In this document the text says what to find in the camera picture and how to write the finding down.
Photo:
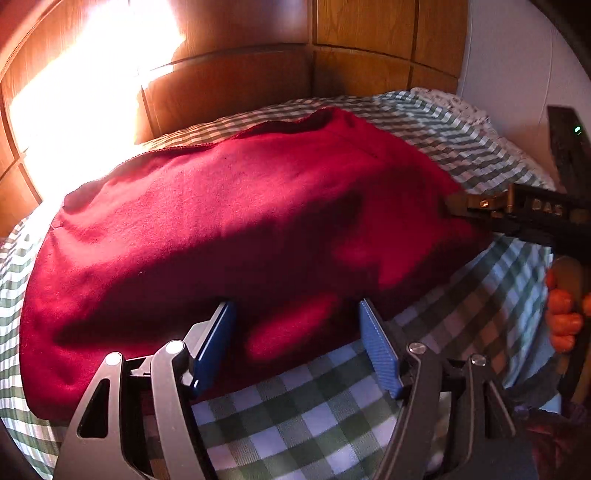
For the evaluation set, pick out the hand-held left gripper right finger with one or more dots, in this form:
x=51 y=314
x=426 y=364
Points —
x=379 y=346

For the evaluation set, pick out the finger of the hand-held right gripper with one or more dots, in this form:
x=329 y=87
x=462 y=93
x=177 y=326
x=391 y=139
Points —
x=489 y=207

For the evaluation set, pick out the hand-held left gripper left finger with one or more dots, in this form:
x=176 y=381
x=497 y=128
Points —
x=214 y=346

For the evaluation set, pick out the red garment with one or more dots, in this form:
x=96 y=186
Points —
x=231 y=207

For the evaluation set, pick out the person's right hand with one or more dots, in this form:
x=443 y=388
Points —
x=564 y=318

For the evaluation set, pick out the green checked bedsheet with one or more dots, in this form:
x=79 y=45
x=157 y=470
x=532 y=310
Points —
x=300 y=415

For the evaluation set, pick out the white patterned pillow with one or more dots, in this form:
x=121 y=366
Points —
x=455 y=102

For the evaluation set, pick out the dark cloth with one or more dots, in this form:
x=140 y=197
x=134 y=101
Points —
x=549 y=434

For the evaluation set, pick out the wooden wardrobe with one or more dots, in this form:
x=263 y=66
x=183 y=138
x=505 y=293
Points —
x=231 y=83

